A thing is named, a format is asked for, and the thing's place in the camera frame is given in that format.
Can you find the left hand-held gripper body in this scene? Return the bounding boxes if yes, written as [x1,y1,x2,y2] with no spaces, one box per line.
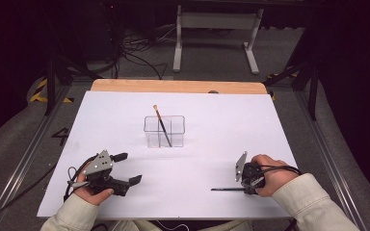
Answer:
[82,149,131,197]

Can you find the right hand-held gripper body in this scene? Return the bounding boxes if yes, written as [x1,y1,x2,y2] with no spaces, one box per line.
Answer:
[234,151,267,190]

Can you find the black-handled makeup brush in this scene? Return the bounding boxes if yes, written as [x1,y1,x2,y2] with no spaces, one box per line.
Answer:
[152,104,173,148]
[210,187,249,193]

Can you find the clear plastic divided container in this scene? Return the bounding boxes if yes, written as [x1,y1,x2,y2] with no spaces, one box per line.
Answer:
[143,115,186,149]

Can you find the person's right hand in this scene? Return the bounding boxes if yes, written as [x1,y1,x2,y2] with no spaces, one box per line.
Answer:
[251,154,300,198]

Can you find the person's left hand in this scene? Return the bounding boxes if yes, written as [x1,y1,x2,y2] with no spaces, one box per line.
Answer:
[73,163,115,206]

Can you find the white table sheet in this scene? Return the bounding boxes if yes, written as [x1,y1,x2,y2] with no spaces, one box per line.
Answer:
[37,90,300,221]

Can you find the yellow and black floor tape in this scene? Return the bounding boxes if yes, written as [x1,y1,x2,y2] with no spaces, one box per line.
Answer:
[28,78,75,104]

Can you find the black tripod stand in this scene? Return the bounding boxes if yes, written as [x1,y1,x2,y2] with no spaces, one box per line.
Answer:
[42,52,105,116]
[262,57,321,121]

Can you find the white metal stand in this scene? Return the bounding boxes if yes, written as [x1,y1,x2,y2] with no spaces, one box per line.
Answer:
[172,4,265,75]

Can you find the right hand-held gripper cable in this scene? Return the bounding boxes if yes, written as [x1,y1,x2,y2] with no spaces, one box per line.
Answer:
[257,164,303,177]

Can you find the hand-held gripper cable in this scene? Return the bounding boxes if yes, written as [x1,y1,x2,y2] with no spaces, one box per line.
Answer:
[63,153,99,203]
[257,164,303,177]

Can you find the left hand-held gripper cable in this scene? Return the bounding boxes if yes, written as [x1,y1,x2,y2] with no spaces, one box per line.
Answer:
[63,153,99,203]

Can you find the thin white cable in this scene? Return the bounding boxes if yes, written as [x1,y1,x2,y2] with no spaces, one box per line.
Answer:
[153,220,191,231]

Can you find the aluminium floor rail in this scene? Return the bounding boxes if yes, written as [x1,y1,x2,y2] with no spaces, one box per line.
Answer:
[292,90,369,231]
[0,85,74,230]

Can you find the black floor cable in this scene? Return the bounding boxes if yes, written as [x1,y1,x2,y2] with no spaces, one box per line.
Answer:
[0,163,58,229]

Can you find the tangle of black cables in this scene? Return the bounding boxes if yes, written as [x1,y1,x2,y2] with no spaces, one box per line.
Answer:
[117,23,177,81]

